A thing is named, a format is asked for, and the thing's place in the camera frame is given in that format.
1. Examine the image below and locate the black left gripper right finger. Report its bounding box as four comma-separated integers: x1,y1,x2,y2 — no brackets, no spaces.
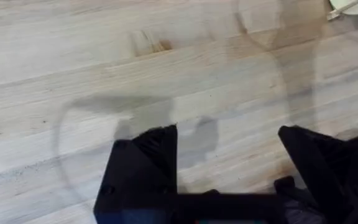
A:
277,124,358,224

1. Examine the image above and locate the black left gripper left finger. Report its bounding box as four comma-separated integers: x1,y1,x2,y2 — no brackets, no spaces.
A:
94,123,179,206

